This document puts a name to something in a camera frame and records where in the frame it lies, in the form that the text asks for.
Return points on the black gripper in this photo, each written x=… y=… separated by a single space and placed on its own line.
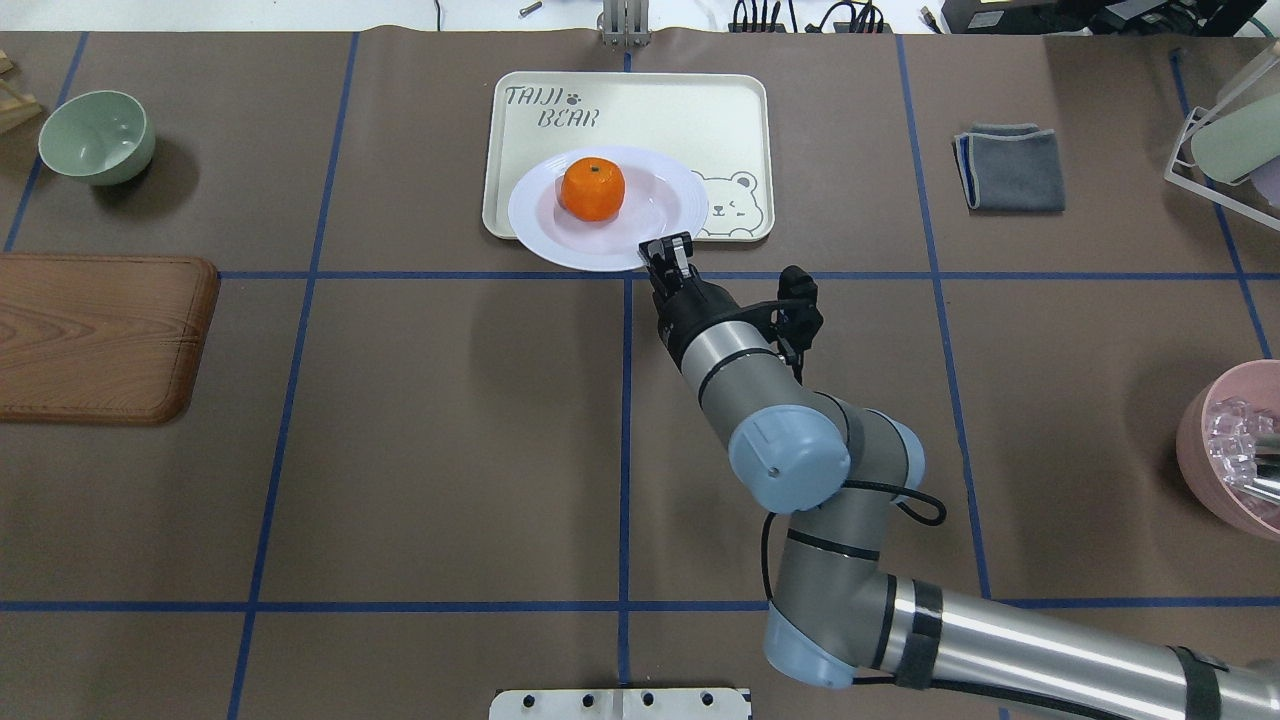
x=693 y=306

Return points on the white plate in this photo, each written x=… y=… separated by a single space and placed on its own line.
x=662 y=197

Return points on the orange fruit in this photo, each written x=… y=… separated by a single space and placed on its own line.
x=592 y=189

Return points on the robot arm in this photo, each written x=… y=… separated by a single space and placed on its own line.
x=834 y=616

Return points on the cream bear tray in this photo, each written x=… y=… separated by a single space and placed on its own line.
x=715 y=124

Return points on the wooden tray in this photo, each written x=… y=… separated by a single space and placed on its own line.
x=110 y=340

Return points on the grey folded cloth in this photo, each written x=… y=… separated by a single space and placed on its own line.
x=1011 y=168

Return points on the green bowl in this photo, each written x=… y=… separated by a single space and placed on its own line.
x=101 y=138

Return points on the green cup on rack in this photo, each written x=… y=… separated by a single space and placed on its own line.
x=1229 y=148

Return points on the lavender cup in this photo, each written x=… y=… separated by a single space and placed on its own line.
x=1266 y=180

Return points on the pink bowl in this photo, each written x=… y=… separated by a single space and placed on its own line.
x=1256 y=382

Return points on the metal spoon in bowl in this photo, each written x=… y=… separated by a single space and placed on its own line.
x=1250 y=464

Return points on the wooden cup rack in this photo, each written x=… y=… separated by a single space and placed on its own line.
x=16 y=107

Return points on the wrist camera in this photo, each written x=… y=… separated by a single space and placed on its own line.
x=798 y=321

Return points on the aluminium frame post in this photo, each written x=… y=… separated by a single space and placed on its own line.
x=625 y=23

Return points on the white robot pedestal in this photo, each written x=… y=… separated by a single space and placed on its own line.
x=624 y=703

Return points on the white wire cup rack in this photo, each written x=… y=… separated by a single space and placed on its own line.
x=1181 y=169

